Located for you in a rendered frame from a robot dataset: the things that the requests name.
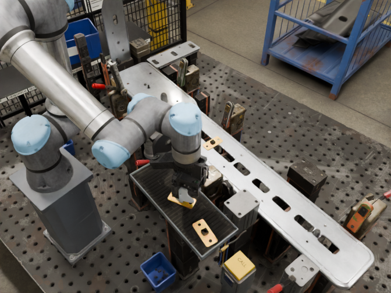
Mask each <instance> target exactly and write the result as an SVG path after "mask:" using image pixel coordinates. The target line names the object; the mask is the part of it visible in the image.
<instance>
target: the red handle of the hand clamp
mask: <svg viewBox="0 0 391 293"><path fill-rule="evenodd" d="M92 88H95V89H101V90H104V89H106V90H115V91H120V88H119V87H115V86H110V85H104V84H96V83H93V84H92Z"/></svg>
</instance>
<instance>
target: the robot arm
mask: <svg viewBox="0 0 391 293"><path fill-rule="evenodd" d="M73 8H74V0H0V60H1V61H3V62H5V63H11V64H12V65H13V66H14V67H15V68H17V69H18V71H19V72H21V74H22V75H24V76H25V77H26V78H27V79H28V80H29V81H30V82H31V83H32V84H33V85H34V86H35V87H36V88H38V89H39V90H40V91H41V92H42V93H43V94H44V95H45V96H46V97H47V98H46V100H45V107H46V109H47V111H46V112H45V113H44V114H42V115H41V116H40V115H31V117H29V116H27V117H25V118H23V119H21V120H20V121H19V122H17V123H16V125H15V126H14V128H13V130H12V134H11V139H12V142H13V146H14V148H15V150H16V151H17V152H18V154H19V156H20V158H21V159H22V161H23V163H24V165H25V167H26V180H27V182H28V184H29V186H30V188H31V189H32V190H34V191H36V192H39V193H51V192H55V191H57V190H60V189H61V188H63V187H64V186H66V185H67V184H68V183H69V181H70V180H71V179H72V176H73V167H72V164H71V162H70V161H69V160H68V159H67V158H66V157H65V156H64V155H63V154H61V152H60V149H59V148H61V147H62V146H63V145H64V144H66V143H67V142H68V141H69V140H70V139H72V138H73V137H74V136H75V135H76V134H78V133H79V132H80V131H82V132H83V133H85V134H86V135H87V136H88V137H89V138H90V139H91V140H92V141H93V142H94V145H93V146H92V153H93V155H94V157H95V158H96V159H97V161H98V162H99V163H100V164H102V165H103V166H104V167H106V168H109V169H115V168H118V167H119V166H120V165H121V164H122V163H123V162H125V161H126V160H128V159H129V158H130V156H131V155H132V154H133V153H134V152H135V151H136V150H137V149H138V148H139V147H140V146H141V145H142V144H143V143H144V142H146V140H148V139H149V138H150V136H152V135H153V133H155V132H156V131H157V132H159V133H161V134H163V135H166V136H168V137H170V138H171V144H172V152H165V153H157V154H156V155H154V156H153V157H152V159H151V160H150V162H149V163H150V165H151V166H152V168H153V169H173V170H174V173H173V175H172V195H173V196H174V197H175V198H176V199H177V200H178V201H179V202H181V203H183V201H185V202H190V203H194V199H193V198H192V197H190V196H189V195H188V190H189V191H191V194H193V195H195V196H198V192H199V191H201V186H202V185H204V184H205V182H206V180H207V179H209V167H208V166H205V163H206V161H207V157H205V156H202V155H201V129H202V120H201V111H200V109H199V108H198V106H196V105H195V104H193V103H191V102H189V103H185V102H179V103H177V104H175V105H170V104H168V103H166V102H164V101H162V100H160V99H158V98H156V97H154V96H150V95H147V94H144V93H139V94H136V95H135V96H134V97H132V99H131V102H129V104H128V107H127V114H128V115H127V116H126V117H125V118H124V119H122V120H121V121H119V120H118V119H117V118H115V117H114V115H113V114H112V113H111V112H110V111H109V110H107V109H106V108H105V107H104V106H103V105H102V104H101V103H100V102H99V101H98V100H97V99H96V98H95V97H94V96H93V95H92V94H91V93H90V92H88V91H87V90H86V89H85V88H84V87H83V86H82V85H81V84H80V83H79V82H78V81H77V80H76V79H75V78H74V77H73V73H72V67H71V64H70V59H69V54H68V50H67V45H66V40H65V35H64V32H65V31H66V30H67V28H68V22H67V15H66V14H67V13H69V12H71V11H72V9H73ZM195 191H197V193H196V192H195Z"/></svg>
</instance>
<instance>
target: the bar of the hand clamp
mask: <svg viewBox="0 0 391 293"><path fill-rule="evenodd" d="M107 64H108V65H107V67H106V68H107V69H110V71H111V73H112V76H113V79H114V81H115V84H116V86H117V87H119V88H120V91H119V92H121V90H122V89H124V88H125V87H124V85H123V82H122V79H121V77H120V74H119V71H118V68H117V66H116V65H117V64H119V65H120V64H121V61H120V59H119V58H116V61H114V62H113V61H112V60H109V61H107Z"/></svg>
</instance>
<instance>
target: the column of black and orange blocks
mask: <svg viewBox="0 0 391 293"><path fill-rule="evenodd" d="M74 40H75V43H76V47H77V51H78V54H79V58H80V61H81V65H82V68H83V72H84V76H85V79H86V83H87V87H88V91H89V92H90V93H91V94H92V95H93V96H94V97H95V98H96V99H97V100H98V101H99V102H100V103H101V100H100V95H99V92H98V89H95V88H92V84H93V83H96V80H95V77H94V72H93V68H92V65H91V58H90V57H89V53H88V48H87V42H86V38H85V35H84V34H82V33H78V34H75V35H74Z"/></svg>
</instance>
